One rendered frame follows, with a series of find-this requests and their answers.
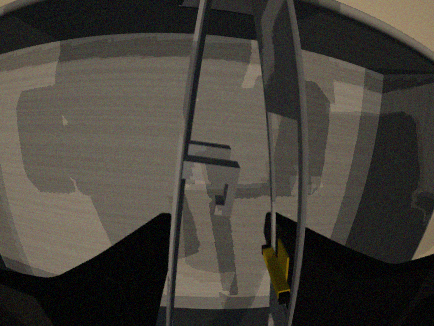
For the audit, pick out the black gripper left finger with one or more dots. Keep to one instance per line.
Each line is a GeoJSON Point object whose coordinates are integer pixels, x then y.
{"type": "Point", "coordinates": [120, 287]}

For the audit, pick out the dark grey roasting tin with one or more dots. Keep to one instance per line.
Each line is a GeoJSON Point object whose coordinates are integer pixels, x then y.
{"type": "Point", "coordinates": [91, 95]}

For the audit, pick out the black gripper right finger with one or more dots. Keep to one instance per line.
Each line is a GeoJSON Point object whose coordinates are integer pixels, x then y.
{"type": "Point", "coordinates": [342, 287]}

